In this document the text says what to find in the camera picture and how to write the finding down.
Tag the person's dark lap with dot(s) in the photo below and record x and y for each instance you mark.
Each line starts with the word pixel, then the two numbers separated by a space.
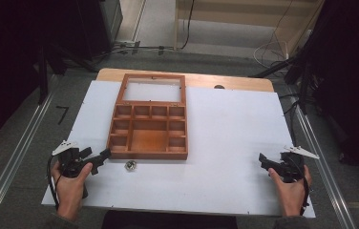
pixel 168 220

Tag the wooden table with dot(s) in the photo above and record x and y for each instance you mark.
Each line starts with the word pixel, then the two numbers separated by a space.
pixel 231 82

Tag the black stand leg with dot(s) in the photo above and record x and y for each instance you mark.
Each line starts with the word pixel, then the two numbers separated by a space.
pixel 273 68

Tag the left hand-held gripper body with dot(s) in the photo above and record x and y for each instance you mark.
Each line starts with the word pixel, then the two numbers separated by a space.
pixel 71 159

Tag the light wooden shelf unit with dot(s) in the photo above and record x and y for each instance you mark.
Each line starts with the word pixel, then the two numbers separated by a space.
pixel 247 12

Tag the wooden compartment box with lid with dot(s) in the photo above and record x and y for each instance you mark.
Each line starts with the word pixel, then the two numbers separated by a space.
pixel 149 140

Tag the white board sheet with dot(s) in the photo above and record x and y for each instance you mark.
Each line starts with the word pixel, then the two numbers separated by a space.
pixel 231 143

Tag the black curtain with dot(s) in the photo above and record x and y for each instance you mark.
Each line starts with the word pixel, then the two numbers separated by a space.
pixel 349 79
pixel 25 47

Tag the person's right hand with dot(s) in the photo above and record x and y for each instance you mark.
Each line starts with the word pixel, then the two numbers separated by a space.
pixel 292 195

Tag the grey cabinet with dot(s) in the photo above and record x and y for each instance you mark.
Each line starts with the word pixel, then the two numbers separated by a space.
pixel 112 19

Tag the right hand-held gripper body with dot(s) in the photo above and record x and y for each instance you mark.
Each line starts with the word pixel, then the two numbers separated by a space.
pixel 293 165

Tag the metal floor rail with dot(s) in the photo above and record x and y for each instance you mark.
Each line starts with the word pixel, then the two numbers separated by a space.
pixel 324 171
pixel 12 165

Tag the person's left hand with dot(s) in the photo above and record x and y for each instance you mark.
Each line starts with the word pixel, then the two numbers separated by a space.
pixel 71 191

